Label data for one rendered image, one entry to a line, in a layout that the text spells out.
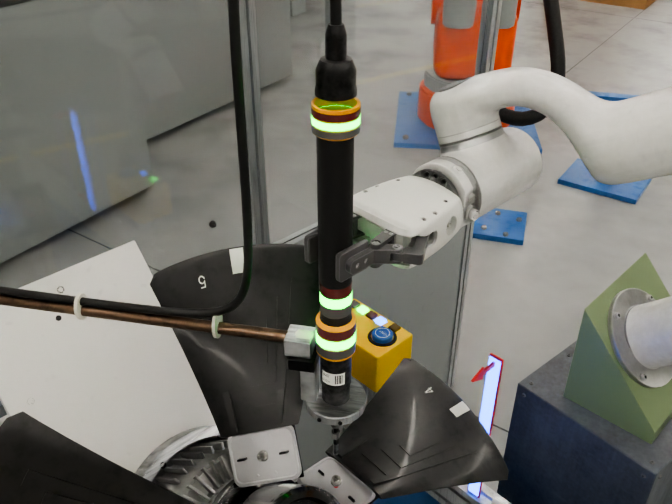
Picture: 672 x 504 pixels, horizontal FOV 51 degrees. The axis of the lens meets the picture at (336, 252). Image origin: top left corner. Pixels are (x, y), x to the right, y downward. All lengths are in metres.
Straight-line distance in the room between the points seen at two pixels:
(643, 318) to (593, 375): 0.14
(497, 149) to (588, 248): 2.95
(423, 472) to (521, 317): 2.26
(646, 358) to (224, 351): 0.81
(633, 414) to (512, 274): 2.10
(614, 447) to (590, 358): 0.16
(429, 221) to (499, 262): 2.82
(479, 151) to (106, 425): 0.62
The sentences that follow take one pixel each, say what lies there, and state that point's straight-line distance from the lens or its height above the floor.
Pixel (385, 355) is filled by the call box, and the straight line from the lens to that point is 1.30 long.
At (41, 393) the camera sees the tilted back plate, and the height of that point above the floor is 1.25.
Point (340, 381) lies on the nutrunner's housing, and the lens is 0.78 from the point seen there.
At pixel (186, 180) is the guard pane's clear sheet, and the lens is 1.47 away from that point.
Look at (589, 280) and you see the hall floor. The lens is 3.52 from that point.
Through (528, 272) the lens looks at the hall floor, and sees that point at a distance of 3.49.
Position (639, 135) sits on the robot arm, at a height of 1.64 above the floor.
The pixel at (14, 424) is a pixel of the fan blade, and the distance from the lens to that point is 0.75.
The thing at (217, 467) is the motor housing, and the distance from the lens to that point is 0.97.
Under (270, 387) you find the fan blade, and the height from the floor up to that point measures 1.32.
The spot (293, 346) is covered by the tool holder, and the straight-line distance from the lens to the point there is 0.76.
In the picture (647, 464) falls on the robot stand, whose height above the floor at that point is 0.93.
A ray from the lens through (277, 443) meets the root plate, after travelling 0.88.
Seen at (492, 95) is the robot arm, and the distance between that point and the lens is 0.80.
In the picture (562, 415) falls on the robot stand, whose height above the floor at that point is 0.92.
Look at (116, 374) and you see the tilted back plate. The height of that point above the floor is 1.24.
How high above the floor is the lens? 1.93
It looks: 33 degrees down
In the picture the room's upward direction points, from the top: straight up
